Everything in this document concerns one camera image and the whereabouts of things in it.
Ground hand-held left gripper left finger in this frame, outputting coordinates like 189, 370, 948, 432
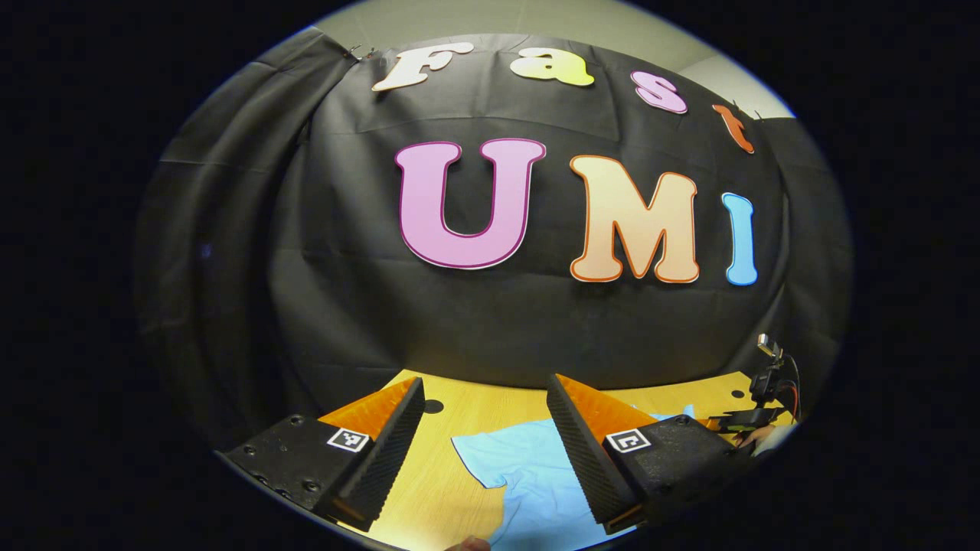
217, 377, 426, 533

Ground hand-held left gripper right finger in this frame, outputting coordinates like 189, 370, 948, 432
547, 373, 755, 536

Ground light blue T-shirt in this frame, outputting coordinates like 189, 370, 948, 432
452, 404, 696, 551

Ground black backdrop cloth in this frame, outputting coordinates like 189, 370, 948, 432
134, 27, 854, 452

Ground thin gripper cable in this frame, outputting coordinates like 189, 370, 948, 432
779, 354, 803, 422

